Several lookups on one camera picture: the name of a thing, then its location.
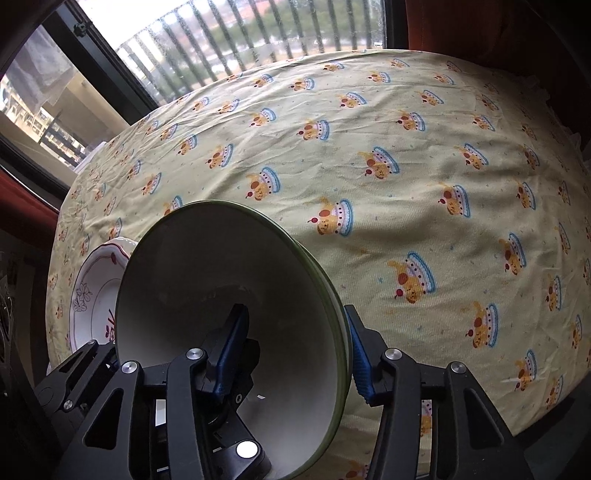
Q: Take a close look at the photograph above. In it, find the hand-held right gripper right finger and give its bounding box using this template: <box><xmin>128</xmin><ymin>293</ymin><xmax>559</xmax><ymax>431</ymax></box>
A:
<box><xmin>344</xmin><ymin>305</ymin><xmax>534</xmax><ymax>480</ymax></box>

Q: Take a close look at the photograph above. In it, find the red-patterned white plate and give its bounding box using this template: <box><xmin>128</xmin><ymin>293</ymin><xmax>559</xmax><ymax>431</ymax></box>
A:
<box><xmin>69</xmin><ymin>237</ymin><xmax>139</xmax><ymax>354</ymax></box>

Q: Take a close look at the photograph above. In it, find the cream ceramic bowl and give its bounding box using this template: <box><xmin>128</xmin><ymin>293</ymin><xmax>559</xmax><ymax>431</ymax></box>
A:
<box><xmin>114</xmin><ymin>199</ymin><xmax>349</xmax><ymax>480</ymax></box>
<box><xmin>259</xmin><ymin>217</ymin><xmax>352</xmax><ymax>416</ymax></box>
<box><xmin>295</xmin><ymin>244</ymin><xmax>354</xmax><ymax>398</ymax></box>

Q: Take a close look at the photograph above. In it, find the yellow printed tablecloth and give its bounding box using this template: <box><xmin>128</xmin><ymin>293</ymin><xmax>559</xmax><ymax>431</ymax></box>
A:
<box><xmin>46</xmin><ymin>48</ymin><xmax>591</xmax><ymax>480</ymax></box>

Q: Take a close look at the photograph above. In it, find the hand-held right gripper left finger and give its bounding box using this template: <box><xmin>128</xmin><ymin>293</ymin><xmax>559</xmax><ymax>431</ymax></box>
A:
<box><xmin>55</xmin><ymin>304</ymin><xmax>252</xmax><ymax>480</ymax></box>

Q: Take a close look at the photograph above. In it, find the grey balcony railing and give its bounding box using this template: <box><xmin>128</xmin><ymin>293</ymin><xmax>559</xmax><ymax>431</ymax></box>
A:
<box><xmin>115</xmin><ymin>0</ymin><xmax>384</xmax><ymax>107</ymax></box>

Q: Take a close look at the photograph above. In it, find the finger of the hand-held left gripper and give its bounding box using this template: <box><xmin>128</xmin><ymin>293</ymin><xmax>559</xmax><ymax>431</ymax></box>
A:
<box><xmin>33</xmin><ymin>339</ymin><xmax>118</xmax><ymax>416</ymax></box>
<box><xmin>203</xmin><ymin>388</ymin><xmax>273</xmax><ymax>480</ymax></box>

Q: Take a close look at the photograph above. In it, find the red curtain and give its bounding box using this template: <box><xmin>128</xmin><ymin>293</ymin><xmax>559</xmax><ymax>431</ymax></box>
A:
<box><xmin>0</xmin><ymin>166</ymin><xmax>65</xmax><ymax>222</ymax></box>
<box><xmin>406</xmin><ymin>0</ymin><xmax>591</xmax><ymax>153</ymax></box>

